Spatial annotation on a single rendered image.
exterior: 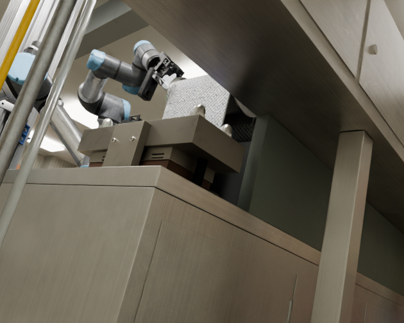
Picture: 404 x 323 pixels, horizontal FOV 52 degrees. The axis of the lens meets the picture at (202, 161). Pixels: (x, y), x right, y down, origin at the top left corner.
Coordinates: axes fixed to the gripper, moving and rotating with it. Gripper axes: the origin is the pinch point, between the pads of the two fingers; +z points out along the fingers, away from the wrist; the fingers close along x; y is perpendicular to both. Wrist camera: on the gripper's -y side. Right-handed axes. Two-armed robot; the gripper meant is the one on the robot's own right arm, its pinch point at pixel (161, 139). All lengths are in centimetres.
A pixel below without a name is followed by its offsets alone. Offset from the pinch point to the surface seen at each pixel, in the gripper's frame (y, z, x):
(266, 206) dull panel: -15.5, 33.9, 7.7
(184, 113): 7.5, 6.7, -0.2
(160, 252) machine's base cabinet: -33, 34, -21
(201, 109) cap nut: -3.1, 30.6, -17.2
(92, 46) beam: 155, -250, 90
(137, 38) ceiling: 183, -233, 123
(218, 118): 4.4, 19.9, -0.2
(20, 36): -18, 46, -58
